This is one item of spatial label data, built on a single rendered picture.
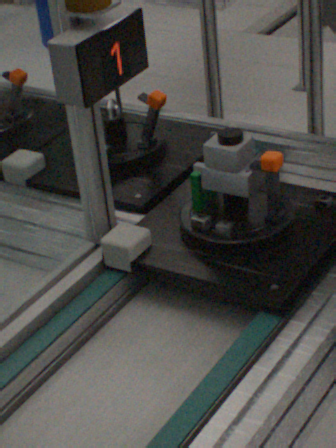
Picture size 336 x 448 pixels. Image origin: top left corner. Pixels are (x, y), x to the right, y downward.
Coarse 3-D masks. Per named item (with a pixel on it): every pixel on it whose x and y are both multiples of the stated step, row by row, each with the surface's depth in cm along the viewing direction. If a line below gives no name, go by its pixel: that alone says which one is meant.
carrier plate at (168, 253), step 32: (288, 192) 122; (320, 192) 121; (160, 224) 118; (320, 224) 115; (160, 256) 112; (192, 256) 111; (224, 256) 111; (256, 256) 110; (288, 256) 109; (320, 256) 109; (192, 288) 109; (224, 288) 106; (256, 288) 105; (288, 288) 104
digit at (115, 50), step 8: (112, 32) 102; (120, 32) 103; (104, 40) 101; (112, 40) 103; (120, 40) 104; (104, 48) 102; (112, 48) 103; (120, 48) 104; (104, 56) 102; (112, 56) 103; (120, 56) 104; (128, 56) 106; (104, 64) 102; (112, 64) 103; (120, 64) 105; (128, 64) 106; (104, 72) 102; (112, 72) 104; (120, 72) 105; (128, 72) 106; (112, 80) 104; (120, 80) 105
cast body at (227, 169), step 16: (224, 128) 111; (208, 144) 110; (224, 144) 110; (240, 144) 109; (208, 160) 111; (224, 160) 110; (240, 160) 109; (208, 176) 112; (224, 176) 111; (240, 176) 110; (256, 176) 111; (224, 192) 112; (240, 192) 111
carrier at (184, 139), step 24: (120, 96) 139; (120, 120) 133; (144, 120) 141; (168, 120) 145; (120, 144) 134; (144, 144) 132; (168, 144) 138; (192, 144) 137; (120, 168) 131; (144, 168) 132; (168, 168) 131; (192, 168) 132; (120, 192) 127; (144, 192) 126; (168, 192) 128
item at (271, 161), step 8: (272, 152) 109; (256, 160) 111; (264, 160) 108; (272, 160) 108; (280, 160) 109; (256, 168) 110; (264, 168) 109; (272, 168) 108; (272, 176) 109; (272, 184) 110; (272, 192) 110; (280, 192) 111; (272, 200) 111; (280, 200) 112; (272, 208) 111; (280, 208) 112
